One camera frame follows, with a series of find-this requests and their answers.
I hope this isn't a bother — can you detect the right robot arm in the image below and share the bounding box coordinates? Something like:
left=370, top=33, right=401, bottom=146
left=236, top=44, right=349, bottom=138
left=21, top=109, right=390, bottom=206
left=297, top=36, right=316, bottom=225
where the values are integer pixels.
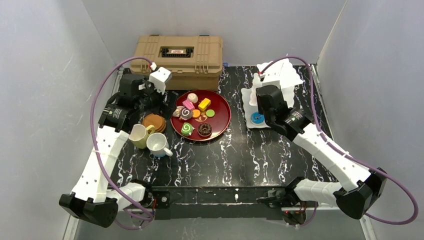
left=255, top=85, right=387, bottom=220

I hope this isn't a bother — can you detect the red round tray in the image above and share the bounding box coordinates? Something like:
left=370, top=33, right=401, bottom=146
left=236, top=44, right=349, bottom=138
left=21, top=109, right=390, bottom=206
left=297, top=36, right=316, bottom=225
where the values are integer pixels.
left=170, top=89, right=232, bottom=142

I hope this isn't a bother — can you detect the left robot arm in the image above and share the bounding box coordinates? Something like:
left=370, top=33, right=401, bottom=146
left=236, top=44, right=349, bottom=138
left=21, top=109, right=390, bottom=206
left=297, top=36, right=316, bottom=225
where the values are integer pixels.
left=59, top=68, right=178, bottom=228

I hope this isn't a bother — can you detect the green toy macaron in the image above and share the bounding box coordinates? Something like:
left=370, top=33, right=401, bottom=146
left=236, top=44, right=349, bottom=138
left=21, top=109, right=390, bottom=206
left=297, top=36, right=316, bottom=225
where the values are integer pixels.
left=205, top=109, right=215, bottom=118

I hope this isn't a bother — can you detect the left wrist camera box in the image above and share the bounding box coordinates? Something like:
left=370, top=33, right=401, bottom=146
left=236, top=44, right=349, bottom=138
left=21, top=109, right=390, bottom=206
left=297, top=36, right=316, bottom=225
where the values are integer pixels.
left=148, top=62, right=172, bottom=95

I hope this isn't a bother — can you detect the white round toy mochi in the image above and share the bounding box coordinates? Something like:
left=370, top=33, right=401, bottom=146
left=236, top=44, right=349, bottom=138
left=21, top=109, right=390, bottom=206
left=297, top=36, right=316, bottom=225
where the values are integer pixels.
left=186, top=92, right=199, bottom=104

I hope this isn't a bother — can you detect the chocolate toy donut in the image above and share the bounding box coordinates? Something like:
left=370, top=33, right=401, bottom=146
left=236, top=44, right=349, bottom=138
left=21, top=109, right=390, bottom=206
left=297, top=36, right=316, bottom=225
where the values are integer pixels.
left=197, top=122, right=212, bottom=137

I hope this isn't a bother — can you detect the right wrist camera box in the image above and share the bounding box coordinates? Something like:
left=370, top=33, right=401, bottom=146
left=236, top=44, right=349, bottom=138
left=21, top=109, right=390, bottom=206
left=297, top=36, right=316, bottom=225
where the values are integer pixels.
left=252, top=72, right=281, bottom=89

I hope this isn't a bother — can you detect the yellow green mug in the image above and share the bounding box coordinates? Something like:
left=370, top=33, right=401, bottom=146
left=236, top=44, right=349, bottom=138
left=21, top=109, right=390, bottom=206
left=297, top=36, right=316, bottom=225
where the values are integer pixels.
left=128, top=124, right=156, bottom=149

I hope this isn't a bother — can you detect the wooden coaster stack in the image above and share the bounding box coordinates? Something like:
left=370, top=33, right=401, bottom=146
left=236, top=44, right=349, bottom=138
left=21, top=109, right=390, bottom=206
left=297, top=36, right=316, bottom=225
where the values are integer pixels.
left=141, top=113, right=166, bottom=133

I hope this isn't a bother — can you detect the white toy cake slice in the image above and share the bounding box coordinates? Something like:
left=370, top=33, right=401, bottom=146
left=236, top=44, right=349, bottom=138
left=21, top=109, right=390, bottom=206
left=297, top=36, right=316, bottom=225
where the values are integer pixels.
left=172, top=106, right=185, bottom=118

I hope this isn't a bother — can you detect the brown swirl roll cake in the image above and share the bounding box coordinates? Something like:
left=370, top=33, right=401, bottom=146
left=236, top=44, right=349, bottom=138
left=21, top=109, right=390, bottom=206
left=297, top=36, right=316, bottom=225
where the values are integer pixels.
left=180, top=108, right=194, bottom=120

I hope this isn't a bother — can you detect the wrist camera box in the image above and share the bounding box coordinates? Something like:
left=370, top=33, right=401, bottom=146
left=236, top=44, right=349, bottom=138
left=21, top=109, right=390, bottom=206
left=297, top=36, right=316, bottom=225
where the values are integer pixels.
left=252, top=72, right=281, bottom=89
left=148, top=62, right=172, bottom=95

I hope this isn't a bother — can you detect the white grey mug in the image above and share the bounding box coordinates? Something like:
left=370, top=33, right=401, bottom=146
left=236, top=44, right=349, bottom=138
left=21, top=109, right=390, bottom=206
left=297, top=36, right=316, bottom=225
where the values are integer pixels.
left=146, top=132, right=173, bottom=158

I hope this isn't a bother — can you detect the orange round toy biscuit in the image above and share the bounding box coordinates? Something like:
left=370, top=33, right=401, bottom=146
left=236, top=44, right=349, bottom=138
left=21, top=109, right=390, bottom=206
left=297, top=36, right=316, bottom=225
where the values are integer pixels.
left=192, top=109, right=202, bottom=119

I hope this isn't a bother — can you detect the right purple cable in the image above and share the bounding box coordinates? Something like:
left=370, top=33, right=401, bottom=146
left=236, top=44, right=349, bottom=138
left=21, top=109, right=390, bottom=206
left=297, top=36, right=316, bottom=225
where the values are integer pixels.
left=259, top=55, right=419, bottom=227

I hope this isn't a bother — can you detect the yellow toy cake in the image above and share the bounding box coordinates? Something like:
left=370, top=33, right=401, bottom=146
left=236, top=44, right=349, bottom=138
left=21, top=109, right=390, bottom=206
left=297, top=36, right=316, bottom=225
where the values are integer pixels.
left=197, top=98, right=212, bottom=112

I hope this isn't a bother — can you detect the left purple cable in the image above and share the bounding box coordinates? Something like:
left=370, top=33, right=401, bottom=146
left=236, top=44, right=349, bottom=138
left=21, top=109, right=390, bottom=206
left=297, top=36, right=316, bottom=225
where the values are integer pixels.
left=90, top=56, right=158, bottom=231

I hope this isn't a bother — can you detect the white tiered cake stand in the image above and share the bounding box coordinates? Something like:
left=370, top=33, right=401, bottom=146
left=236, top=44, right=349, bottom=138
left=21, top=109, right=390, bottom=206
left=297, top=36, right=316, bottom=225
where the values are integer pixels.
left=241, top=58, right=303, bottom=129

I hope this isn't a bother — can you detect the green swirl roll cake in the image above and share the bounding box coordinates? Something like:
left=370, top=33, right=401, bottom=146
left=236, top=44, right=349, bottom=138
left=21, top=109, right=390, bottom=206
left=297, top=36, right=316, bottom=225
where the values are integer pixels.
left=180, top=122, right=195, bottom=137

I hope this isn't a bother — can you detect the purple cable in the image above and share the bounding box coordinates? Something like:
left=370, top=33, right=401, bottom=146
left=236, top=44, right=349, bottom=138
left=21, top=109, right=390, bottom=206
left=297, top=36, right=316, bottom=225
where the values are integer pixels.
left=259, top=55, right=419, bottom=227
left=90, top=56, right=158, bottom=231

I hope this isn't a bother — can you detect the blue toy donut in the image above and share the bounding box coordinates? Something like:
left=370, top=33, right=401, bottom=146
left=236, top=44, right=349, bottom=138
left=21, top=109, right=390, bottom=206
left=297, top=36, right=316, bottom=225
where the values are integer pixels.
left=250, top=111, right=265, bottom=125

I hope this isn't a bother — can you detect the tan plastic toolbox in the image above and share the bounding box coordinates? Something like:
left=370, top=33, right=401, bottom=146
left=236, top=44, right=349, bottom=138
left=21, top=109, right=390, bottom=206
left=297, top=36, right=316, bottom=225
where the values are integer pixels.
left=134, top=35, right=223, bottom=92

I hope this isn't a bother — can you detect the pink toy cake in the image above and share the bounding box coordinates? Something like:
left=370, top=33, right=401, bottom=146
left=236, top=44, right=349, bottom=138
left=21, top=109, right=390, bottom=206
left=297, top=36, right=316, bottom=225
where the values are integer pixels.
left=182, top=99, right=195, bottom=111

